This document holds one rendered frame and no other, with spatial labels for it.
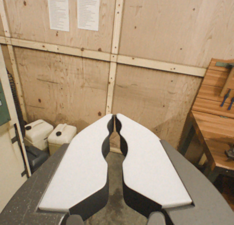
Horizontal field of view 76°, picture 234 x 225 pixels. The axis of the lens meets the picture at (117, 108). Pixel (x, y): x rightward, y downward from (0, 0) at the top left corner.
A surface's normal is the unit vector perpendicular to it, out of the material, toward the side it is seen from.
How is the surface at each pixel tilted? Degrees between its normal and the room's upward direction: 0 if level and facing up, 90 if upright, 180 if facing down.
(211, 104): 90
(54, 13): 90
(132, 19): 90
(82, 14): 90
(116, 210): 0
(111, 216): 0
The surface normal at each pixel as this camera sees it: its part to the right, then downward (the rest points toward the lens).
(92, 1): -0.22, 0.44
